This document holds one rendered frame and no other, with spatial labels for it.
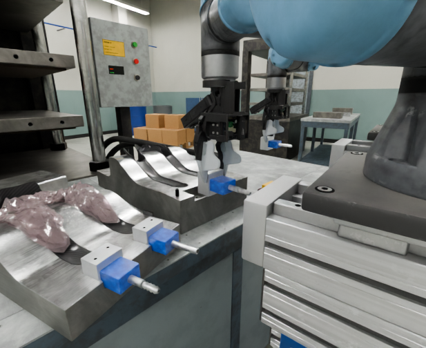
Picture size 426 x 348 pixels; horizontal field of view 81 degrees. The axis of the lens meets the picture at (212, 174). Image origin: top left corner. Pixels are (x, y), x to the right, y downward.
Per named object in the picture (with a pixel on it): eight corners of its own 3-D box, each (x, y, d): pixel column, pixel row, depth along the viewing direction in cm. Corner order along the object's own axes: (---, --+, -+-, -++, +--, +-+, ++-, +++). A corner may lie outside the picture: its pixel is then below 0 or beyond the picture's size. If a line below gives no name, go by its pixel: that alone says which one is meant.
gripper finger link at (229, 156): (238, 181, 56) (233, 143, 52) (219, 176, 60) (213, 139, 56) (246, 175, 58) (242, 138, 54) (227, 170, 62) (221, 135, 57)
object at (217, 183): (256, 201, 53) (258, 178, 51) (242, 209, 50) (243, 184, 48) (212, 187, 62) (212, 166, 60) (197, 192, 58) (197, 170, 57)
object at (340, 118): (353, 152, 530) (361, 107, 502) (342, 174, 378) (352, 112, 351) (319, 148, 566) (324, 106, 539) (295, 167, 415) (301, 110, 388)
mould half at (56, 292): (180, 245, 56) (178, 200, 53) (72, 342, 34) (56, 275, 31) (48, 203, 78) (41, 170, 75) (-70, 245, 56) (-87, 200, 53)
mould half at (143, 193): (246, 203, 78) (248, 161, 74) (181, 235, 60) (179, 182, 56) (157, 171, 112) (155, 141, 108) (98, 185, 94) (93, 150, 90)
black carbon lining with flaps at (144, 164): (219, 182, 76) (219, 152, 73) (177, 197, 65) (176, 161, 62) (156, 162, 99) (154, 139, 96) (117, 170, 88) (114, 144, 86)
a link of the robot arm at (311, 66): (308, 69, 83) (278, 72, 90) (320, 72, 91) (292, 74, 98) (311, 43, 81) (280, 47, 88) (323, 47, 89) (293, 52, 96)
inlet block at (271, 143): (293, 151, 104) (295, 139, 102) (288, 153, 100) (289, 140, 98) (265, 147, 112) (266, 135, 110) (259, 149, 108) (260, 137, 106)
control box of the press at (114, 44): (166, 264, 174) (150, 27, 131) (126, 286, 154) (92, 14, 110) (149, 250, 189) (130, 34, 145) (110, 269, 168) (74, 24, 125)
